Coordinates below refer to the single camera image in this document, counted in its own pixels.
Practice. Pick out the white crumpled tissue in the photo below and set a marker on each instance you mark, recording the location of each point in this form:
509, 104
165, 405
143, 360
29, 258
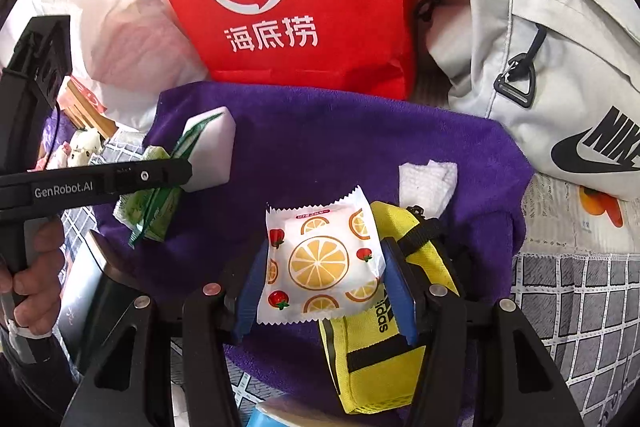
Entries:
425, 182

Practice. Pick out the fruit print packet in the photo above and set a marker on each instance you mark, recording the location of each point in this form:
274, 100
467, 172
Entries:
315, 257

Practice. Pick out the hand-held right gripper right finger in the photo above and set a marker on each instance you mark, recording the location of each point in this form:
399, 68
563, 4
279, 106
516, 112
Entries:
400, 292

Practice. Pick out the white spotted plush toy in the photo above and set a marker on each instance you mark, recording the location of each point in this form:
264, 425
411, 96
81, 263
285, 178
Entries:
82, 147

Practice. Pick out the green wet wipe packet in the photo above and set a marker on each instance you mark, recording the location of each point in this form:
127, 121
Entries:
150, 212

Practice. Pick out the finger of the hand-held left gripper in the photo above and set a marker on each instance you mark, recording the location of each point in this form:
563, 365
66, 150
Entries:
155, 177

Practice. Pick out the dark rectangular box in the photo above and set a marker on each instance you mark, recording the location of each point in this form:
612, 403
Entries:
80, 287

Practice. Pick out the grey waist bag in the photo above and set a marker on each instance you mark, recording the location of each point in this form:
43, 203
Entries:
550, 57

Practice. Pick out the purple towel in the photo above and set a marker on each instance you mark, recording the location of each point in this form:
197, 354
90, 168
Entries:
310, 147

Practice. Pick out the grey checked star blanket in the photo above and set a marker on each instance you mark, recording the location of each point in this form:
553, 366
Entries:
575, 307

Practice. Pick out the person's left forearm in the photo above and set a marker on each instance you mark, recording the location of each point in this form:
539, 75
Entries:
35, 377

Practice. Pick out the person's left hand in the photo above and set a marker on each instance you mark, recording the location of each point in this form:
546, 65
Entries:
37, 272

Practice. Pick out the blue tissue pack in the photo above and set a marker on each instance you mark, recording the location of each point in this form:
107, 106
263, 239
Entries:
270, 414

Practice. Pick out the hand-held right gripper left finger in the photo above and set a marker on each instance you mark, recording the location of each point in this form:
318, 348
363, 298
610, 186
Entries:
252, 287

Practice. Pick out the white plastic shopping bag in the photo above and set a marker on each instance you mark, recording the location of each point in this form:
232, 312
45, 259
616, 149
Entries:
115, 22

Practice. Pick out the yellow zip pouch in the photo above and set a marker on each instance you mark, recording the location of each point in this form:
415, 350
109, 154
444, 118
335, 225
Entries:
370, 357

